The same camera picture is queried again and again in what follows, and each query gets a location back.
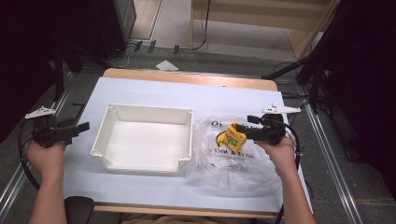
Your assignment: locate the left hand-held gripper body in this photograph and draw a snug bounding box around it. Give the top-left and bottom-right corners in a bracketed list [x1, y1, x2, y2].
[24, 105, 79, 149]

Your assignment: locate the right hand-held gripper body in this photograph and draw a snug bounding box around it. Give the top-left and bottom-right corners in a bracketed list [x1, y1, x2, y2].
[254, 104, 303, 147]

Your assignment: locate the yellow toy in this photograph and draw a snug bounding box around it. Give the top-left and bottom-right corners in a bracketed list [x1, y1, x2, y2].
[216, 120, 248, 154]

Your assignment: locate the clear plastic bag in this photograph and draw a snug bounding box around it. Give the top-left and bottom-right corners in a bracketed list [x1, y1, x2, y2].
[184, 115, 284, 193]

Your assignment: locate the person's right hand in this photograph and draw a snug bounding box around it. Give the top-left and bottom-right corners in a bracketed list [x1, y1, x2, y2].
[254, 135, 299, 179]

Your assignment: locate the person's left hand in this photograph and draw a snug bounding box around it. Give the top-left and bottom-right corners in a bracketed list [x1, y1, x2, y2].
[25, 141, 66, 182]

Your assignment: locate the black metal stand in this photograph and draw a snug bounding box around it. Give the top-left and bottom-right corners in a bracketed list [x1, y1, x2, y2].
[51, 41, 86, 104]

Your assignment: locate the white plastic bin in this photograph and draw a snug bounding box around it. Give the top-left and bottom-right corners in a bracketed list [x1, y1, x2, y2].
[90, 103, 195, 174]

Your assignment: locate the black tripod stand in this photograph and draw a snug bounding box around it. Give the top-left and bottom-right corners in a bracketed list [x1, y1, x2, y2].
[261, 54, 332, 115]

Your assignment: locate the black chair seat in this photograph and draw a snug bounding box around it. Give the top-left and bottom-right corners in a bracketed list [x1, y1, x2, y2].
[64, 195, 95, 224]

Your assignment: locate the black curtain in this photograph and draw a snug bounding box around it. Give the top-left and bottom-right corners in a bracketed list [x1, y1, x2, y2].
[0, 0, 108, 144]
[311, 0, 396, 200]

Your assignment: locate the white table cover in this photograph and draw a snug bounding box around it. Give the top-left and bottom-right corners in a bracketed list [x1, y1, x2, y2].
[63, 77, 313, 215]

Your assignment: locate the white paper sheet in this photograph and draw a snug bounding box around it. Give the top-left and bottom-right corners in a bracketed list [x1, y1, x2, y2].
[155, 59, 180, 72]

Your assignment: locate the light wooden shelf unit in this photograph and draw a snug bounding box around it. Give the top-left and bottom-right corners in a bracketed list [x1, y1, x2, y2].
[189, 0, 341, 61]

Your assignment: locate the dark cabinet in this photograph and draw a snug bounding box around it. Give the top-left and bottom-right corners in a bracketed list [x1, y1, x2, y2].
[92, 0, 138, 60]

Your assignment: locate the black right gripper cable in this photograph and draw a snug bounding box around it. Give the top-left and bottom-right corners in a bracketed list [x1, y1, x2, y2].
[274, 120, 304, 224]

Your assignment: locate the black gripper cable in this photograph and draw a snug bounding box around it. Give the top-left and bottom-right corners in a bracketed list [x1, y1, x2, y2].
[17, 119, 42, 191]
[274, 120, 304, 224]

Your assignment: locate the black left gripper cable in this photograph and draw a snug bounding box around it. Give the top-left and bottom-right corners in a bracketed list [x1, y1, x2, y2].
[17, 119, 42, 191]

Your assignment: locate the aluminium floor rail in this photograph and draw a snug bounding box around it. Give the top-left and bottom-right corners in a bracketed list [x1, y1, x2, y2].
[297, 85, 364, 224]
[0, 73, 76, 216]

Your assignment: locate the white floor cable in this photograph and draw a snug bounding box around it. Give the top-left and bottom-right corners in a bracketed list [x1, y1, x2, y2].
[113, 45, 133, 69]

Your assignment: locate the black hanging cable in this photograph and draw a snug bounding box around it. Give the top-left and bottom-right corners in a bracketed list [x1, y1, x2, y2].
[189, 0, 212, 51]

